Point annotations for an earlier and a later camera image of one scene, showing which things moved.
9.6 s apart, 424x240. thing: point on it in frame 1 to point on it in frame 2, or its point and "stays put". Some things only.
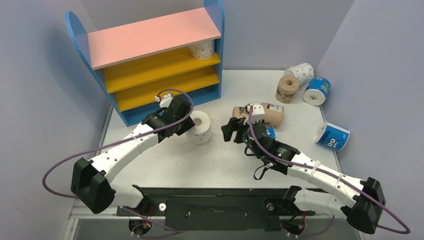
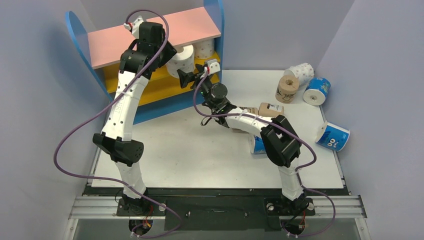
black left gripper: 188,124 to 169,51
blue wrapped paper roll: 333,137 stays put
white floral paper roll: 200,133 to 183,59
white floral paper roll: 203,51 stays put
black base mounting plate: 216,209 stays put
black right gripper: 236,129 to 195,79
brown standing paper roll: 287,88 stays put
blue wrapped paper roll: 317,90 stays put
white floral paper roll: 303,71 stays put
